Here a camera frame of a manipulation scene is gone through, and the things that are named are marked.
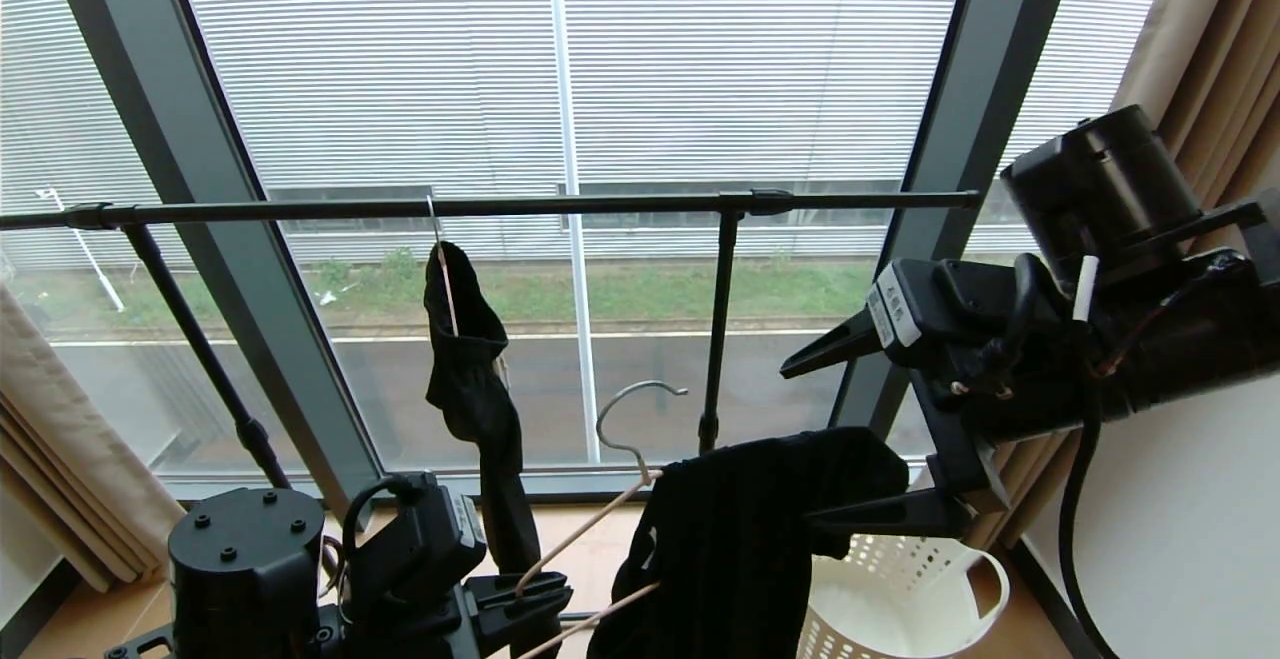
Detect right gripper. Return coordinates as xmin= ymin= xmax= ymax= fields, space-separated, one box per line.
xmin=779 ymin=303 xmax=1016 ymax=542

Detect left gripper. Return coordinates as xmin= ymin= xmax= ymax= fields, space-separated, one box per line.
xmin=440 ymin=571 xmax=576 ymax=659

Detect pink clothes hanger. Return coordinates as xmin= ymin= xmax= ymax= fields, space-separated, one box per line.
xmin=426 ymin=193 xmax=462 ymax=340
xmin=512 ymin=380 xmax=691 ymax=659

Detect black garment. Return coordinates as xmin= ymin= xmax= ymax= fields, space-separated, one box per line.
xmin=587 ymin=426 xmax=912 ymax=659

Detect black shorts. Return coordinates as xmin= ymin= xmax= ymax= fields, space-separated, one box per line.
xmin=423 ymin=240 xmax=543 ymax=577

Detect white laundry basket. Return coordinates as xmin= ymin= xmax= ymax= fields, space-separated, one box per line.
xmin=796 ymin=533 xmax=1012 ymax=659

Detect black clothes rack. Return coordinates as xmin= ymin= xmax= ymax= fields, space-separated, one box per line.
xmin=0 ymin=188 xmax=982 ymax=500

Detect window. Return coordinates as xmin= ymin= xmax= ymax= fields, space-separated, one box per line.
xmin=0 ymin=0 xmax=1186 ymax=502

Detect beige curtain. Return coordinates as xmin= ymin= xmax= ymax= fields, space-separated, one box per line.
xmin=0 ymin=284 xmax=188 ymax=595
xmin=965 ymin=0 xmax=1280 ymax=552

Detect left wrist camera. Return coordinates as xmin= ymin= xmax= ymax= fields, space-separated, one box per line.
xmin=340 ymin=472 xmax=489 ymax=622

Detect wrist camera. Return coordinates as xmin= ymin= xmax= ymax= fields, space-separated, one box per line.
xmin=340 ymin=472 xmax=489 ymax=622
xmin=864 ymin=255 xmax=1063 ymax=372

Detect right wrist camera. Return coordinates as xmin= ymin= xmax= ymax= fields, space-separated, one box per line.
xmin=864 ymin=255 xmax=1063 ymax=372

